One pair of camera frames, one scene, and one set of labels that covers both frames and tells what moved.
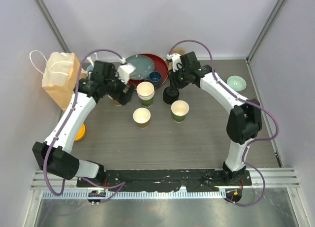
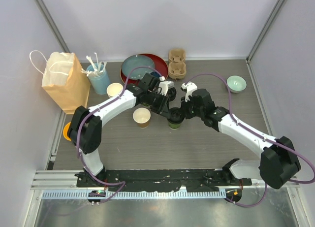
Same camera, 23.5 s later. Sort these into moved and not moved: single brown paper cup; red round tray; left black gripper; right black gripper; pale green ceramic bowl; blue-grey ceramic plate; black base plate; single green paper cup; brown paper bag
Moved: left black gripper; single green paper cup; right black gripper
Not moved: red round tray; blue-grey ceramic plate; pale green ceramic bowl; black base plate; single brown paper cup; brown paper bag
